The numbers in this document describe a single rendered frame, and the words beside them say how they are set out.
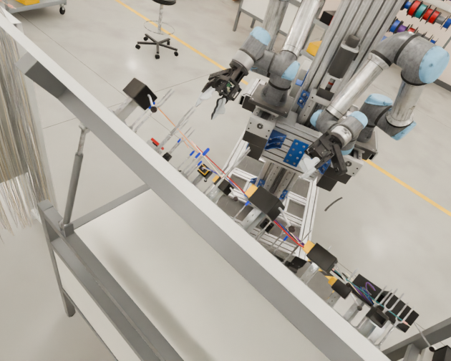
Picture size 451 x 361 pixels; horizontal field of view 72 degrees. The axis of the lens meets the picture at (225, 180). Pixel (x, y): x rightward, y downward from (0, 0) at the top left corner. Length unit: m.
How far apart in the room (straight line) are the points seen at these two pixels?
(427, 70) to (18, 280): 2.29
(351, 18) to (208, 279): 1.39
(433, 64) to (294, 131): 0.74
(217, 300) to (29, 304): 1.23
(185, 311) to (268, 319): 0.33
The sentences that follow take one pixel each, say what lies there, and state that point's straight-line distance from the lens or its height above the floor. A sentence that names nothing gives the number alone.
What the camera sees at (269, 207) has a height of 1.54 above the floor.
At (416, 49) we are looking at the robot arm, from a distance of 1.38.
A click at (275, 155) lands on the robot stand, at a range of 1.89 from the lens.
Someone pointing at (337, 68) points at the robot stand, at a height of 1.42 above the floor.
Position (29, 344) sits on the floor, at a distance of 2.11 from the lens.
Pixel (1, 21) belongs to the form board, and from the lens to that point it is 0.78.
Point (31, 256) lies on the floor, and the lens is 2.34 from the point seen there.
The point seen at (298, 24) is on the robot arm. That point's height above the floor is 1.62.
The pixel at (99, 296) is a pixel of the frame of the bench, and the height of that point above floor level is 0.80.
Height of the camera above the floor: 1.97
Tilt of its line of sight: 44 degrees down
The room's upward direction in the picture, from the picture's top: 20 degrees clockwise
